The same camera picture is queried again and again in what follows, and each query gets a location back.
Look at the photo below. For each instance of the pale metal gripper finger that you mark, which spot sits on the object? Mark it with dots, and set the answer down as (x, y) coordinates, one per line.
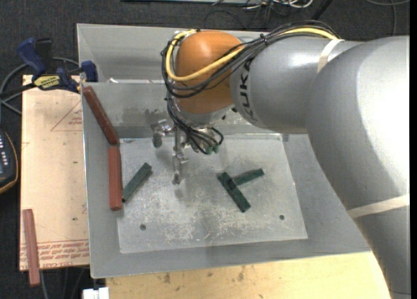
(184, 169)
(177, 174)

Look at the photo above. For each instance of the dark green flat block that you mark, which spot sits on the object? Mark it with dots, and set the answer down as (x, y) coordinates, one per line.
(234, 193)
(137, 182)
(251, 175)

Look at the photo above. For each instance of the grey metal bin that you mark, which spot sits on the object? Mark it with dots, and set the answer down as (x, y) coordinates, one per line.
(202, 219)

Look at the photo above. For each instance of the red-brown flat block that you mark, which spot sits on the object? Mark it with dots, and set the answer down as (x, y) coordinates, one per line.
(31, 245)
(115, 177)
(101, 115)

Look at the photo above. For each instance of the brown cardboard board, red print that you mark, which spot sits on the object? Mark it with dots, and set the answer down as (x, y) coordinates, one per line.
(52, 174)

